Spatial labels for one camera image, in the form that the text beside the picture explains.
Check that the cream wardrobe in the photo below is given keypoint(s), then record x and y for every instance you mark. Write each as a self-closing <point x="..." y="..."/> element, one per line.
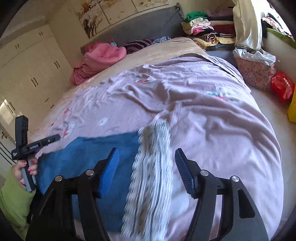
<point x="27" y="64"/>

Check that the person's left forearm green sleeve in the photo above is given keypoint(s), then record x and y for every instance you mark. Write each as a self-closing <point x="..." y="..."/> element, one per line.
<point x="13" y="201"/>

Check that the lilac printed quilt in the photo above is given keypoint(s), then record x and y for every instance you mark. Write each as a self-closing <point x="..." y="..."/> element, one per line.
<point x="196" y="104"/>

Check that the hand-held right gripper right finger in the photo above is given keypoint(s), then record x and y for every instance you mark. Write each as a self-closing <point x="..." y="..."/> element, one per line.
<point x="185" y="171"/>

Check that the person's left hand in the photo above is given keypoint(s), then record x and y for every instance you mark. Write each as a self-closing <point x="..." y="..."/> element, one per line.
<point x="32" y="167"/>

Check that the floral fabric basket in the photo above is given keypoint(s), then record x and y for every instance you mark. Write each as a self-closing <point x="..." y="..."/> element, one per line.
<point x="256" y="74"/>

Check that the green cloth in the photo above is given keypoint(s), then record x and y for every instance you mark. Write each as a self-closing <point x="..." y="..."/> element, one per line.
<point x="282" y="37"/>

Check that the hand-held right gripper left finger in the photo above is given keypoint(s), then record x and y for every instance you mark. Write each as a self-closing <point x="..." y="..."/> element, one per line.
<point x="108" y="171"/>

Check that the red plastic bag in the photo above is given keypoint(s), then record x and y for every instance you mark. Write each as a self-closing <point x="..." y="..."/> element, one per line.
<point x="282" y="85"/>

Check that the grey bed sheet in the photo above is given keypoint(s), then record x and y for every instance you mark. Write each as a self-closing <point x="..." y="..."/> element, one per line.
<point x="222" y="54"/>

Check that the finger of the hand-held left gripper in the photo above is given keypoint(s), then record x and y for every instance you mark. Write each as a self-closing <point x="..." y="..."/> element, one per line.
<point x="49" y="139"/>

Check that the white crumpled cloth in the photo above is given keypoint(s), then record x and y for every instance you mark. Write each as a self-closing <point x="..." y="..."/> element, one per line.
<point x="254" y="56"/>

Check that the white curtain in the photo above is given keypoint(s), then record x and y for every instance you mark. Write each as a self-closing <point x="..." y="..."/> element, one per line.
<point x="247" y="25"/>

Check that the yellow box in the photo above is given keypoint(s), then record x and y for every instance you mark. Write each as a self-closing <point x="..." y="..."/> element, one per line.
<point x="291" y="106"/>

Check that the purple striped pillow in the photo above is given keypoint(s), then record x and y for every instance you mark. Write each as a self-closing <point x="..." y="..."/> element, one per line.
<point x="136" y="45"/>

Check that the blue patterned cloth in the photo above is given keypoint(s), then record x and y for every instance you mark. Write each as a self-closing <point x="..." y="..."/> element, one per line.
<point x="161" y="39"/>

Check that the grey padded headboard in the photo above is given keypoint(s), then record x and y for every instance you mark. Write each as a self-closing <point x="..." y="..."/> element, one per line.
<point x="143" y="25"/>

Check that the blue denim pants lace trim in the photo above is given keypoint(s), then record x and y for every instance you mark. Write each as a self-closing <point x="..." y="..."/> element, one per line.
<point x="76" y="157"/>

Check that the pile of folded clothes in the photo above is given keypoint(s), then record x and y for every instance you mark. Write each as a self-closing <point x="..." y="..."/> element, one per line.
<point x="205" y="30"/>

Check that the pink bundled blanket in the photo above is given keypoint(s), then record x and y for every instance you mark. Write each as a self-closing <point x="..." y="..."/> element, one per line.
<point x="99" y="60"/>

